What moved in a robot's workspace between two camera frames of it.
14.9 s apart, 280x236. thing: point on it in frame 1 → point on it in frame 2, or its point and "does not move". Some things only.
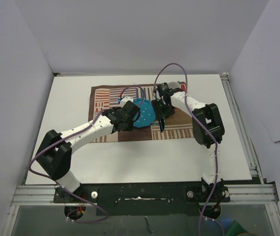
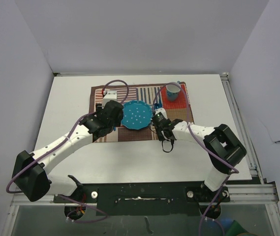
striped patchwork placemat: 179,126 does not move
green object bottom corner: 236,229 does not move
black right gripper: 159,113 → 161,138
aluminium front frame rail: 31,195 does not move
